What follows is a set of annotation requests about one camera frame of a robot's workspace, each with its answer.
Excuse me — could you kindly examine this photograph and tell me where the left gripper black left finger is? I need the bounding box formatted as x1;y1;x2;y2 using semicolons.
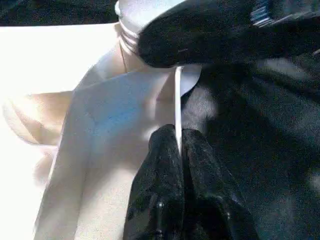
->
124;124;186;240

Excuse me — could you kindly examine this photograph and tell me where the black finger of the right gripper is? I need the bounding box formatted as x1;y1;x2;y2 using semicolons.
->
136;0;253;68

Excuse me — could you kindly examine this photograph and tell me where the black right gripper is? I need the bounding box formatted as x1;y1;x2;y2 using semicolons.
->
249;0;320;58

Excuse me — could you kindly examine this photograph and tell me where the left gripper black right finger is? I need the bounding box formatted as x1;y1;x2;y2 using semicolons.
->
181;127;253;240

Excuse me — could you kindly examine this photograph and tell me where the white plastic table leg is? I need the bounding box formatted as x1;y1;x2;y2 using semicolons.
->
114;0;187;55

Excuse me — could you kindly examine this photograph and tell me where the white plastic table top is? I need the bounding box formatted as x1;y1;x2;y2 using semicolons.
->
0;23;201;240

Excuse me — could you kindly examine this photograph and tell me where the black shiny mat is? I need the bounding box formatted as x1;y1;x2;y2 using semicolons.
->
0;0;320;240

